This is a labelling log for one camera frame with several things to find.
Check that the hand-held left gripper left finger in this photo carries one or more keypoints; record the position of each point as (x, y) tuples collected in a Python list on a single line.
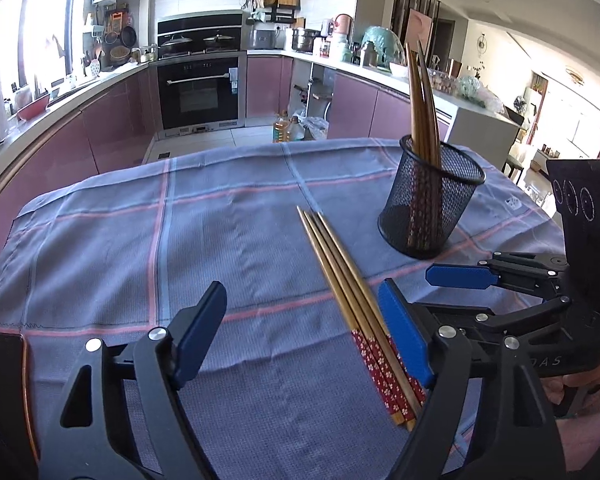
[(200, 327)]

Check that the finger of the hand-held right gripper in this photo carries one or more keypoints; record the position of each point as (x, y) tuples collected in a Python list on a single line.
[(510, 317), (460, 276)]

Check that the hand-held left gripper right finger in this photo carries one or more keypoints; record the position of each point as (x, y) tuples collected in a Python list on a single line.
[(405, 332)]

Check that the black mesh utensil holder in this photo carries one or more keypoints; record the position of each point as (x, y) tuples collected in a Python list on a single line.
[(460, 195)]

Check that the blue plaid tablecloth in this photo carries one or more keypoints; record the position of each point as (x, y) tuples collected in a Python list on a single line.
[(205, 230)]

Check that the black stool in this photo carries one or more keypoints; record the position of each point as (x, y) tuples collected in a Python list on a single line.
[(513, 162)]

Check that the clear plastic bag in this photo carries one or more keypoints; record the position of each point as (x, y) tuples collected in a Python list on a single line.
[(480, 92)]

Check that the pink kitchen base cabinet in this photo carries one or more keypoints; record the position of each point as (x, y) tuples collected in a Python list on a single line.
[(365, 110), (80, 145), (265, 85)]

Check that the round ceiling lamp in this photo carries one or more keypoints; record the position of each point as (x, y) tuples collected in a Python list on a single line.
[(574, 75)]

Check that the clear glass container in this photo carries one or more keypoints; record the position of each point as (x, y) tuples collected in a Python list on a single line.
[(442, 80)]

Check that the black curved panel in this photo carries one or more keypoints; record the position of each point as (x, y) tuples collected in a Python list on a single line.
[(7, 390)]

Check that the white plastic bag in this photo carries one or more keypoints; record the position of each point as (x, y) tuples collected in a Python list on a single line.
[(315, 127)]

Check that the black built-in oven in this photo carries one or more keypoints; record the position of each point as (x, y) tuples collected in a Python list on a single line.
[(200, 95)]

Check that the green dome food cover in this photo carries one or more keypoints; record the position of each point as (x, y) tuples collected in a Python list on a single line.
[(387, 45)]

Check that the dark slatted partition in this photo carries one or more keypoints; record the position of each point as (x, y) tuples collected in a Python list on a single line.
[(400, 10)]

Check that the pink bowl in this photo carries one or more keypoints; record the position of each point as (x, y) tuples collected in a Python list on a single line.
[(32, 107)]

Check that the steel kettle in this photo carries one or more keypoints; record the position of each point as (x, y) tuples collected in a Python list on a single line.
[(149, 54)]

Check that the white dotted cup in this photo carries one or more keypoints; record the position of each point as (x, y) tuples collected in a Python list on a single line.
[(95, 67)]

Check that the steel stock pot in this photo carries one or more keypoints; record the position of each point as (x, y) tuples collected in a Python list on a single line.
[(305, 41)]

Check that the wok with glass lid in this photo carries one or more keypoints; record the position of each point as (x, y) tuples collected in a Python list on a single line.
[(176, 45), (219, 42)]

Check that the wicker basket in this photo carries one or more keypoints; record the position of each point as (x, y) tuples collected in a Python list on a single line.
[(119, 54)]

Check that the hanging dark frying pan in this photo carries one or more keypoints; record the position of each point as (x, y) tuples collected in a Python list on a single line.
[(128, 36)]

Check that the black range hood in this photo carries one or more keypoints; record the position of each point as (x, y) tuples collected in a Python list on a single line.
[(200, 24)]

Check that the kitchen window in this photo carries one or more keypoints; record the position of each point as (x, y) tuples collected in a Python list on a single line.
[(45, 20)]

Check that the wall clock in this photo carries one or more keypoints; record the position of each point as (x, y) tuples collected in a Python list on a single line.
[(482, 45)]

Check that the pink wall painting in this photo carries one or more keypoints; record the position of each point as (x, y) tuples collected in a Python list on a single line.
[(419, 30)]

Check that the black wall rack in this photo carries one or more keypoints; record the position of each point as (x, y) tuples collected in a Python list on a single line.
[(275, 14)]

